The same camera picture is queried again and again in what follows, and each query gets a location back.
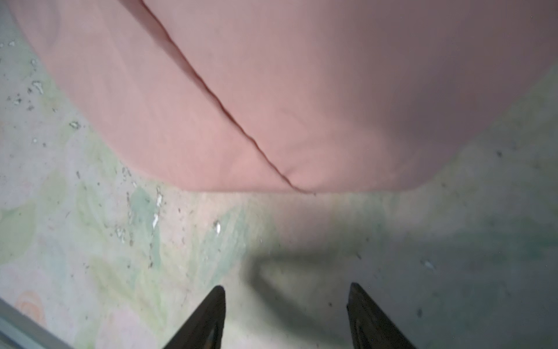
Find aluminium front rail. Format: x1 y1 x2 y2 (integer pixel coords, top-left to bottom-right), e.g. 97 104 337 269
1 300 71 349

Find pink shorts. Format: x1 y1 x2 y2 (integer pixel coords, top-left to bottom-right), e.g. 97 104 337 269
7 1 557 193

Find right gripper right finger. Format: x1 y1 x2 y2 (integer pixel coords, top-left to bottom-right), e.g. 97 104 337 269
347 282 416 349

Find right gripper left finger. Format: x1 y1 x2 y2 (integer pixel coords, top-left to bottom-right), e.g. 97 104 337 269
164 285 226 349

